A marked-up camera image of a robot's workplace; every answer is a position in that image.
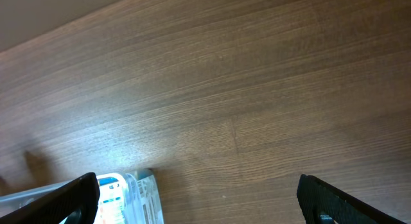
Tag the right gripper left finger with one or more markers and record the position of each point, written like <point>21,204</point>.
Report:
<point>75,202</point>

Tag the clear plastic container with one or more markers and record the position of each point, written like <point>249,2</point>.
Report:
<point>142,201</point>

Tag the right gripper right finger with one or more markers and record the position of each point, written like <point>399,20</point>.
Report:
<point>320,202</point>

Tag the white medicine box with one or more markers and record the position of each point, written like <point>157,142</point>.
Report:
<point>111,204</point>

